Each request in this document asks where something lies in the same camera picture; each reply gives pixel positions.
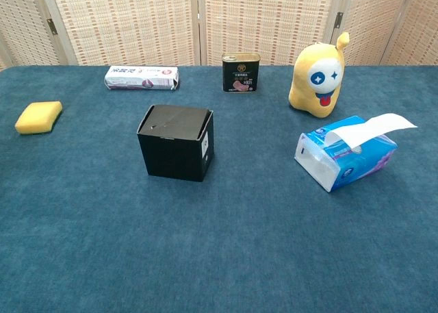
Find white tissue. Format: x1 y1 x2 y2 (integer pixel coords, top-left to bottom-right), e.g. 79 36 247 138
324 112 419 149

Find yellow sponge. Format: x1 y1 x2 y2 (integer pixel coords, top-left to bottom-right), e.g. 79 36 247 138
14 101 64 136

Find black cardboard box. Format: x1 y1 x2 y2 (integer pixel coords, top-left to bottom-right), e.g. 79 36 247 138
136 104 215 184

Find black luncheon meat can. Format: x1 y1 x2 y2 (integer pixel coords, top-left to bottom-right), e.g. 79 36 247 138
221 52 261 94

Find yellow plush toy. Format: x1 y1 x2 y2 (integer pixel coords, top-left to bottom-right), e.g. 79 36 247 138
287 32 350 119

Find woven folding screen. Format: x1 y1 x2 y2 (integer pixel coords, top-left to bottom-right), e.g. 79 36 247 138
0 0 438 71

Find blue table cloth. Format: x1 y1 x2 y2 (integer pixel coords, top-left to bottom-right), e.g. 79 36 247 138
0 64 438 313

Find white toothpaste box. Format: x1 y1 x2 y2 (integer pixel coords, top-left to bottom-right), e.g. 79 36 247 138
103 65 180 92

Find blue tissue pack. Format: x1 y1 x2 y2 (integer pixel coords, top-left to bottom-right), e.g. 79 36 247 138
294 115 398 193

